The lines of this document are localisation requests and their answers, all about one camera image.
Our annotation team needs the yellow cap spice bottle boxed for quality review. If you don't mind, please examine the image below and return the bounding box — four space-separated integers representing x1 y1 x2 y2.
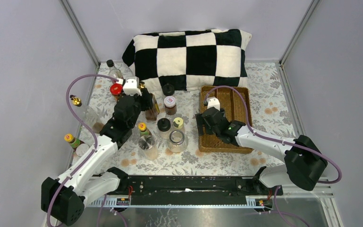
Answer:
173 117 185 133

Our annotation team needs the black cap shaker bottle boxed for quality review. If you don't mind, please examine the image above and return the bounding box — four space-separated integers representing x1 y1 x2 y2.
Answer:
162 83 175 97

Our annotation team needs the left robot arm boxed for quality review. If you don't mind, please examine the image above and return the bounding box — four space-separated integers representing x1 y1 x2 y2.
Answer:
41 88 154 226

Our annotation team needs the floral tablecloth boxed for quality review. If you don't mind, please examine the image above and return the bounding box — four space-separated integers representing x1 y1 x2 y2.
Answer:
72 61 299 177

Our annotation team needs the woven wicker tray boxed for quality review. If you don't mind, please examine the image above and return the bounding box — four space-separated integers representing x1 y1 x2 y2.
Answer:
199 87 253 154

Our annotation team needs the white lid brown sauce jar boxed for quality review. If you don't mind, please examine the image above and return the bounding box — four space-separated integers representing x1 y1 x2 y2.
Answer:
164 96 177 115

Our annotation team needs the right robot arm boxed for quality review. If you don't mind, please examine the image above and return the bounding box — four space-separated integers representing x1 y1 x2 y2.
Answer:
196 107 328 195

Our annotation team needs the black white checkered pillow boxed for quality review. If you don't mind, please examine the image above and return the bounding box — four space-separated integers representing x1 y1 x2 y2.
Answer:
122 29 252 93

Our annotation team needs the red lid chili sauce jar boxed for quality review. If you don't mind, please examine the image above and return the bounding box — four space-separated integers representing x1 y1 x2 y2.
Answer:
110 83 123 101

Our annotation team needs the green bottle yellow cap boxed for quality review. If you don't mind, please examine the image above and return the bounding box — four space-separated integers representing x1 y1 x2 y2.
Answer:
138 122 152 136

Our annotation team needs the black cap salt shaker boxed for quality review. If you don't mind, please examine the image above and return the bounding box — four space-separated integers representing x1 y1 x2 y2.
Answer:
157 118 172 140

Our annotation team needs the reflected jar white lid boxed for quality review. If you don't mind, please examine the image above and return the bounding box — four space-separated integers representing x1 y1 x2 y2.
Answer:
75 143 90 157

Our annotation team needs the reflected green bottle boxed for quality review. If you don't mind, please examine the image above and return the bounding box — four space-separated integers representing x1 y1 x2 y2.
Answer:
64 133 83 150

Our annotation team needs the glass cruet gold spout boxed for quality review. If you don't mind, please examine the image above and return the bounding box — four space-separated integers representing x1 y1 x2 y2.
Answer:
139 82 159 121

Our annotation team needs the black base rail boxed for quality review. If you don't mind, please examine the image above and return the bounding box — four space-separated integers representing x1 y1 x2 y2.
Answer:
109 175 283 206

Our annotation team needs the reflected cruet gold spout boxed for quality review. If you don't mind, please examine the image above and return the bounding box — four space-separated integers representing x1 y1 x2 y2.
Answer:
69 95 104 134

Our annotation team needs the glass jar silver lid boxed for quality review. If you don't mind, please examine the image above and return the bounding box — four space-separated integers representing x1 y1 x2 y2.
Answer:
167 130 188 153

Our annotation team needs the clear vinegar bottle black cap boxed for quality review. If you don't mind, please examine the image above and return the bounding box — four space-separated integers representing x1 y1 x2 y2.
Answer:
106 60 124 83

